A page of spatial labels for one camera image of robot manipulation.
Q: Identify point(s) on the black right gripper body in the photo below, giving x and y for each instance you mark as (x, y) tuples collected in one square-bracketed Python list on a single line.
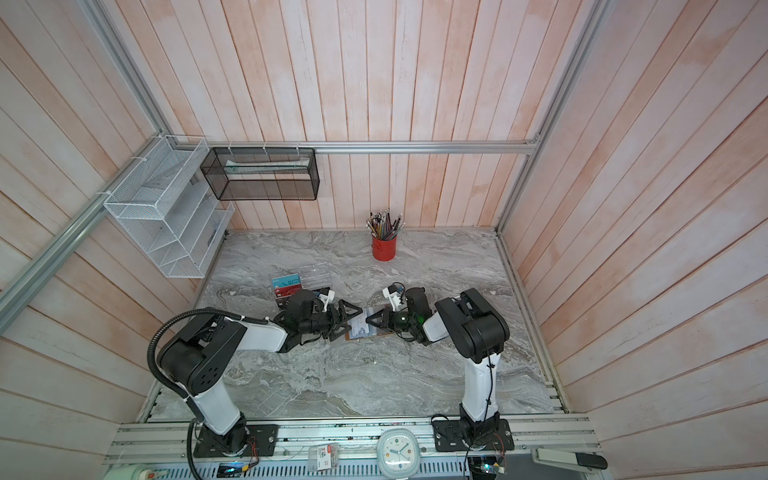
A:
[(400, 320)]

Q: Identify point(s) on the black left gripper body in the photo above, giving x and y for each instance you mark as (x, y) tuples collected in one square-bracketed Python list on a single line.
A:
[(320, 322)]

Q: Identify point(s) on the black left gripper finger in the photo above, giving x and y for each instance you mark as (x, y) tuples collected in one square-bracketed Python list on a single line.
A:
[(343, 310), (338, 331)]

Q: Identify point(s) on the clear acrylic card display stand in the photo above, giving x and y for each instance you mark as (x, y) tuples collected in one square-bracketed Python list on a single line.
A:
[(311, 276)]

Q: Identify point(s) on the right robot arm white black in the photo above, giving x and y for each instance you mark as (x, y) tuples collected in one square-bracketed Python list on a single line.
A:
[(476, 328)]

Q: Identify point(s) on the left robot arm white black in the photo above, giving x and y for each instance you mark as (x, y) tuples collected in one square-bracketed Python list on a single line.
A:
[(190, 353)]

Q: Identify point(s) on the red VIP card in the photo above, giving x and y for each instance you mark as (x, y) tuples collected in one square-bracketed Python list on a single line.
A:
[(285, 291)]

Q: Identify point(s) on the red metal pencil bucket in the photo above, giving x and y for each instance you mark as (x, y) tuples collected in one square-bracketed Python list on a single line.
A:
[(384, 250)]

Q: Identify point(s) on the bundle of coloured pencils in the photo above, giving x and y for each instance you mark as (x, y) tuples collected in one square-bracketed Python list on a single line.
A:
[(383, 226)]

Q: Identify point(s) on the small red white box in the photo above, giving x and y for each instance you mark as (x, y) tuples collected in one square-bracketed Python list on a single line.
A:
[(323, 458)]

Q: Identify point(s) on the white analog clock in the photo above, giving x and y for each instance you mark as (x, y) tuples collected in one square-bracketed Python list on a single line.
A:
[(398, 454)]

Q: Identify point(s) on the green circuit board right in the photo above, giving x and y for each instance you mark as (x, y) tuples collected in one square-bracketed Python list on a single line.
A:
[(486, 467)]

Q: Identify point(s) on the green circuit board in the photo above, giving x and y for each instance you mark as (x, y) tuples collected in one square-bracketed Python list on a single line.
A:
[(231, 470), (486, 467)]

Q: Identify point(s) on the green circuit board left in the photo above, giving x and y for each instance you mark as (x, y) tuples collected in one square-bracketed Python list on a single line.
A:
[(231, 470)]

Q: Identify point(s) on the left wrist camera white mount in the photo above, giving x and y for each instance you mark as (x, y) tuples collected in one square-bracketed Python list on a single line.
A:
[(326, 296)]

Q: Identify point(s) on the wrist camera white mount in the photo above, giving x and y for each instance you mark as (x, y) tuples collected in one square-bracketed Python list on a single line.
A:
[(326, 296), (394, 293)]

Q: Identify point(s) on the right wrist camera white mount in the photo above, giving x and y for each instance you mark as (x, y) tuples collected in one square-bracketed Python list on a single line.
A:
[(394, 293)]

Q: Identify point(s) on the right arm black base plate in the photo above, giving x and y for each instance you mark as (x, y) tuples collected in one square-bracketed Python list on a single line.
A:
[(462, 435)]

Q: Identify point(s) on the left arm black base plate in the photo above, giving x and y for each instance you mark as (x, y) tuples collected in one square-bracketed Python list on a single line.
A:
[(242, 441)]

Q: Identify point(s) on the black mesh wall basket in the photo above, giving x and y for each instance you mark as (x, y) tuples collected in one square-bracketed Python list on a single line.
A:
[(262, 173)]

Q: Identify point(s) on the white wire mesh shelf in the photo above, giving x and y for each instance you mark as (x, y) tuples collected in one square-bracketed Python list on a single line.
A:
[(169, 209)]

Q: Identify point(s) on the aluminium mounting rail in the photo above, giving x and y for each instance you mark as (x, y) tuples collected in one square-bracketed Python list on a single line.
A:
[(163, 446)]

